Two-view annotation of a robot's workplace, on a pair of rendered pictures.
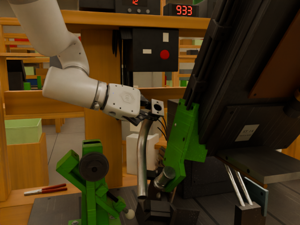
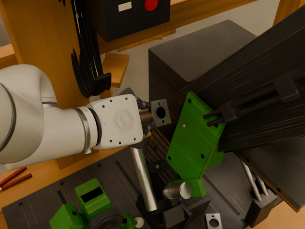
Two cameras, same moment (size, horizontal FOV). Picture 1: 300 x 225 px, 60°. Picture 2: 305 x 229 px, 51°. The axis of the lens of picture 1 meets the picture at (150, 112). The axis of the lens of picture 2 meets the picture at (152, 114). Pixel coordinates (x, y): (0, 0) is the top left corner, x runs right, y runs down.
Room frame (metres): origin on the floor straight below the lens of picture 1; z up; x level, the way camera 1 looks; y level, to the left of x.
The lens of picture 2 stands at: (0.31, 0.14, 1.73)
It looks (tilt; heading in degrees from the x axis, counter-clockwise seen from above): 45 degrees down; 343
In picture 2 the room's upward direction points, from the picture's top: straight up
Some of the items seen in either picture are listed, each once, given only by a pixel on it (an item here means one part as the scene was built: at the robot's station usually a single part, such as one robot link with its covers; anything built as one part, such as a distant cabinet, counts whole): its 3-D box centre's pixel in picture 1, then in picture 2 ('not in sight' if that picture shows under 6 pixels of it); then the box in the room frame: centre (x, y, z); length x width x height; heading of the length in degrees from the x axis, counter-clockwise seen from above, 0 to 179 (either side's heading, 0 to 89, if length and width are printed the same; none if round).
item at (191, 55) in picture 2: (210, 143); (204, 93); (0.99, -0.24, 1.07); 0.30 x 0.18 x 0.34; 106
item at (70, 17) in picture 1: (174, 27); not in sight; (1.07, -0.10, 1.52); 0.90 x 0.25 x 0.04; 106
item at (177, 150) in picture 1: (189, 135); (203, 136); (0.74, -0.12, 1.17); 0.13 x 0.12 x 0.20; 106
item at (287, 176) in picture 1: (241, 152); (256, 136); (0.75, -0.27, 1.11); 0.39 x 0.16 x 0.03; 16
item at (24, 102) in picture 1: (164, 97); (134, 25); (1.18, -0.07, 1.23); 1.30 x 0.05 x 0.09; 106
